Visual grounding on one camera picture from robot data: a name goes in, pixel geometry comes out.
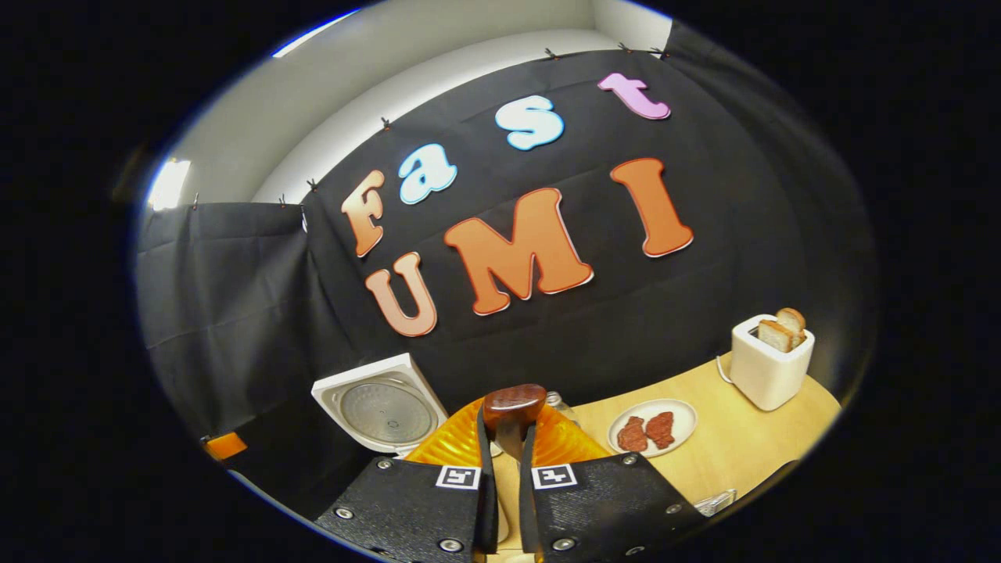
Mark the white toaster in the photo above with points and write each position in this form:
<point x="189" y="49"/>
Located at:
<point x="770" y="375"/>

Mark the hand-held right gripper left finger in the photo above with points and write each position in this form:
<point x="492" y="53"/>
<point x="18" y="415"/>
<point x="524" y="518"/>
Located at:
<point x="407" y="508"/>

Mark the black backdrop cloth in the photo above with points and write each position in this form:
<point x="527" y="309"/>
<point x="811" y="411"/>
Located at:
<point x="626" y="313"/>

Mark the clear plastic water bottle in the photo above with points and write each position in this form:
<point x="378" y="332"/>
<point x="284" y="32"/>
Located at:
<point x="557" y="401"/>

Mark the red meat patty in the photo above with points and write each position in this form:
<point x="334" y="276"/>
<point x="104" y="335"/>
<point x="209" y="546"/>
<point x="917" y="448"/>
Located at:
<point x="632" y="435"/>
<point x="661" y="429"/>

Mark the white round plate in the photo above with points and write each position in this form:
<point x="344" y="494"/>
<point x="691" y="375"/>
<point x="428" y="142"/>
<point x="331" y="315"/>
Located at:
<point x="680" y="414"/>

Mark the white rice cooker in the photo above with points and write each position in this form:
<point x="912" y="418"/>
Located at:
<point x="383" y="410"/>

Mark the wooden spoon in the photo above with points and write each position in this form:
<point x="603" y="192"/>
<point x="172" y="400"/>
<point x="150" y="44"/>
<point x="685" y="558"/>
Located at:
<point x="512" y="407"/>

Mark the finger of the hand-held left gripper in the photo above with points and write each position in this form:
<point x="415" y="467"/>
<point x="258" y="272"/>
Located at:
<point x="227" y="446"/>

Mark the ceiling light panel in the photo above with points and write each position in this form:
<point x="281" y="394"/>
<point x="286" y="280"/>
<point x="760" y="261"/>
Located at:
<point x="168" y="184"/>

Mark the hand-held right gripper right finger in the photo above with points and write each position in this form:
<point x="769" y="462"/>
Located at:
<point x="610" y="508"/>

